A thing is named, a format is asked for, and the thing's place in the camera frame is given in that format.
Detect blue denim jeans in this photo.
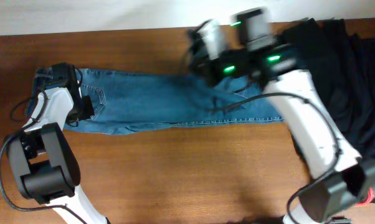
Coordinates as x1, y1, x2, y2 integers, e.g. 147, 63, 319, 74
65, 68, 283, 135

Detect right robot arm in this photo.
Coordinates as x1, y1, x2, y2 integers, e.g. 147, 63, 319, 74
187, 7, 375, 223

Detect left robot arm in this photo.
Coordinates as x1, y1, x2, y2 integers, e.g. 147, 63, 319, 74
0, 63, 109, 224

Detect black folded garment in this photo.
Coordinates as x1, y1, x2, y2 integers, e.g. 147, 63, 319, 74
280, 19, 375, 159

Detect red and grey cloth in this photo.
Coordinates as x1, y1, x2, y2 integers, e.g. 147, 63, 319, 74
355, 187, 375, 207

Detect black right camera cable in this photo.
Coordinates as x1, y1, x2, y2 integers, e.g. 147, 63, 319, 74
181, 20, 343, 224

